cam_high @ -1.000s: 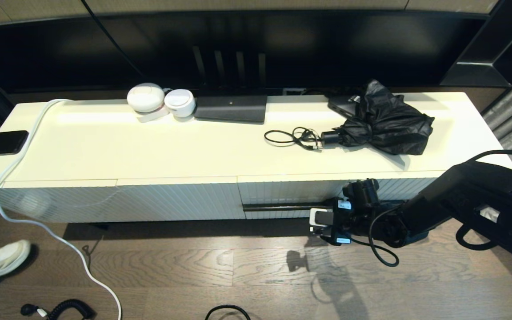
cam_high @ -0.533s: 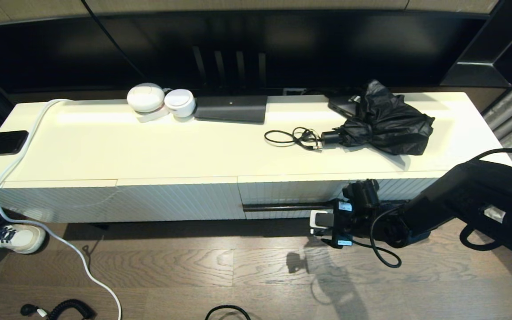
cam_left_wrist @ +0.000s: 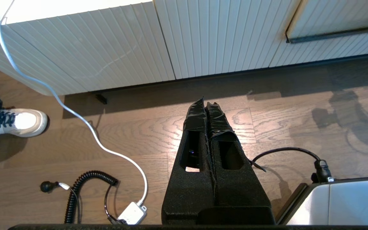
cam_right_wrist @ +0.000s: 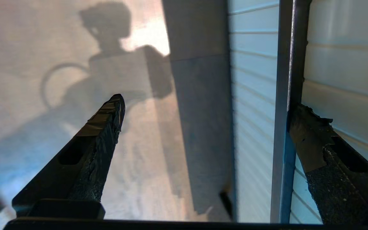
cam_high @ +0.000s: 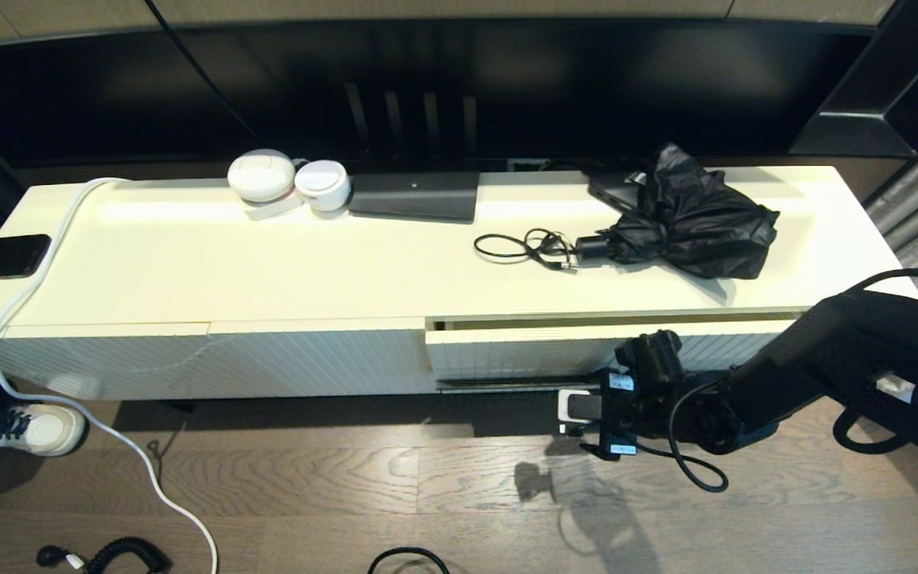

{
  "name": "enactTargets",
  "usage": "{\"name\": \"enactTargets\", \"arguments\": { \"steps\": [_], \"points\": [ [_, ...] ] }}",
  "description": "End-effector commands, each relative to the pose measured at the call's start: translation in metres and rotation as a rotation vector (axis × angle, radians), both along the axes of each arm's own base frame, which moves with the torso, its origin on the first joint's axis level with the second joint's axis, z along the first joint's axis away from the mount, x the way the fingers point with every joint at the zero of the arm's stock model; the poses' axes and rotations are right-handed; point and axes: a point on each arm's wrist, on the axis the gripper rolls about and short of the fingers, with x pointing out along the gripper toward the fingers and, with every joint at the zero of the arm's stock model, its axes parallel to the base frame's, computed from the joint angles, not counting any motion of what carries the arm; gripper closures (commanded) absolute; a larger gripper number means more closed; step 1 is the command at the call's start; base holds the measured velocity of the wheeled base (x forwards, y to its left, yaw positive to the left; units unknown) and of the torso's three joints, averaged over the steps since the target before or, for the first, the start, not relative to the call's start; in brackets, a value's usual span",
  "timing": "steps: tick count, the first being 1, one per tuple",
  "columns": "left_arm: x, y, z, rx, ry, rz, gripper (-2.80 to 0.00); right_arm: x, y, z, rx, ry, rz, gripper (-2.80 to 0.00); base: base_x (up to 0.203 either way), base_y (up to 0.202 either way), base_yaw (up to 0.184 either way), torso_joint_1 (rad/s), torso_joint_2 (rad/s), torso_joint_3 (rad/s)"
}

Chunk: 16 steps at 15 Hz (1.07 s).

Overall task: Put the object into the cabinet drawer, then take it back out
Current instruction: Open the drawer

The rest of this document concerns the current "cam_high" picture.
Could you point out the large white round device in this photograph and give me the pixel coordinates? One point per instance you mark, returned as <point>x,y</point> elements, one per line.
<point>261,175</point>

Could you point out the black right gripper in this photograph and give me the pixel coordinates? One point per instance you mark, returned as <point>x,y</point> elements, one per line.
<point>650,414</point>

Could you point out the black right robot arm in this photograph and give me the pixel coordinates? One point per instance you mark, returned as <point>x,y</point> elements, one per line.
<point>825,351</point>

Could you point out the white ribbed drawer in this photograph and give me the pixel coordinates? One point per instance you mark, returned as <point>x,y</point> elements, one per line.
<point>523,351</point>

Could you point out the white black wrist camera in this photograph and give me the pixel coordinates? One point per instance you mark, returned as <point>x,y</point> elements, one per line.
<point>584,410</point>

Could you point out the small white round device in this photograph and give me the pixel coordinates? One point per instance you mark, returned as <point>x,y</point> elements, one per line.
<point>322,183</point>

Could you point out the black shelf unit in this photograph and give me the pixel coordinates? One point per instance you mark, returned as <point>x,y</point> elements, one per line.
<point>905,80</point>

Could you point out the black umbrella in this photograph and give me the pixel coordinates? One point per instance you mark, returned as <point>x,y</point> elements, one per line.
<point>690,215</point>

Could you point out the white TV cabinet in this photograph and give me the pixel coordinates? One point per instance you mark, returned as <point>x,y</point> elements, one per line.
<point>268,271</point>

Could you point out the flat black rectangular box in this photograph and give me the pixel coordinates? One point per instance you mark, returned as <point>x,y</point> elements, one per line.
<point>413,198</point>

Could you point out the small black box white label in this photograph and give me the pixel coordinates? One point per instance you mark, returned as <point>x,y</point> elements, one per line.
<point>609,191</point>

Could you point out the black television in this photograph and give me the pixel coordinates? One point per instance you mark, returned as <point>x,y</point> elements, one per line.
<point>586,80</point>

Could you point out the white sneaker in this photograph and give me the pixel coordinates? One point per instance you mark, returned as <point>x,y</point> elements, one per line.
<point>41,429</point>

